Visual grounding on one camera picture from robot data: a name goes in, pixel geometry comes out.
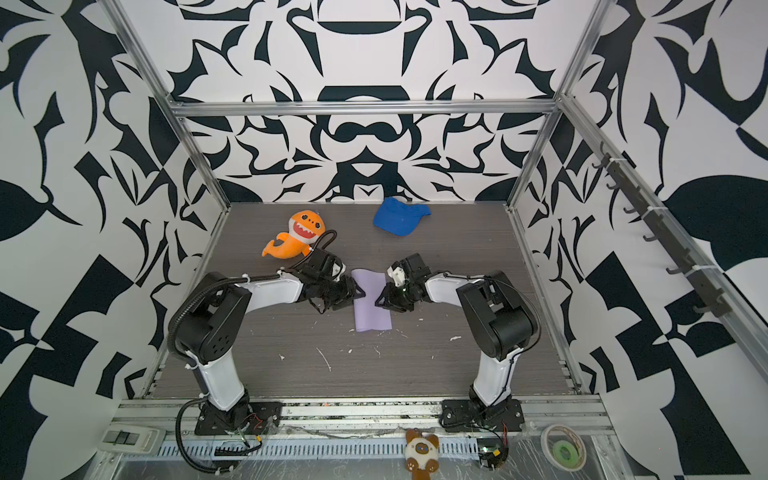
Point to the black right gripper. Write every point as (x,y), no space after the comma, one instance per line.
(391,300)

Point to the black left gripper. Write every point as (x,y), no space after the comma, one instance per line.
(350,293)

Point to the lilac square paper sheet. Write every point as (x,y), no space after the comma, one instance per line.
(367,316)

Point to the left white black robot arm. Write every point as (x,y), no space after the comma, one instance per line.
(203,330)

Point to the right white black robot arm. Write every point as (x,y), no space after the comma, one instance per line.
(503,323)

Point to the orange shark plush toy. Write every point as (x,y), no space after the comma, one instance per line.
(304,229)

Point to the blue cap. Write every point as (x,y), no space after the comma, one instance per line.
(399,218)

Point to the brown white plush toy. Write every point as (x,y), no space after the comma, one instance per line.
(421,454)

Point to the small black electronics board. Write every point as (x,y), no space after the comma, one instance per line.
(492,453)

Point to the tape roll with green core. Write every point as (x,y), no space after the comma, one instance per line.
(563,448)

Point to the white power strip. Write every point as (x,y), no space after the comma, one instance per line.
(132,439)

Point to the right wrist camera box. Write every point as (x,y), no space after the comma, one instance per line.
(398,276)

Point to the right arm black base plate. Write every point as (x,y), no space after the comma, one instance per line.
(466,414)

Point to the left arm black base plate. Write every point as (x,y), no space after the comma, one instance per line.
(249,418)

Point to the black wall hook rail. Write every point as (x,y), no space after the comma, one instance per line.
(665,230)

